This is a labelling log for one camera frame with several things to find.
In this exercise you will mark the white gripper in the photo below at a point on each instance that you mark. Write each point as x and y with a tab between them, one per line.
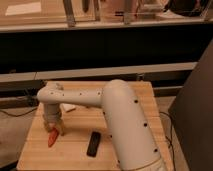
54	118

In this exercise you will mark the orange red pepper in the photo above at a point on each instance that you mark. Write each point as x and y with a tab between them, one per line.
53	137

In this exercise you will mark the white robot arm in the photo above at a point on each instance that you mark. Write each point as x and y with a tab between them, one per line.
132	138

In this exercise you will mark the white cloth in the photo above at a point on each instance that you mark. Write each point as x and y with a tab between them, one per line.
68	107

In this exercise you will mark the black rectangular remote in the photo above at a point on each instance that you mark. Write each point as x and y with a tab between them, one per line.
93	144

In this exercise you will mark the white paper sheet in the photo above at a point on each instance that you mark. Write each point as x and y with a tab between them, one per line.
26	8

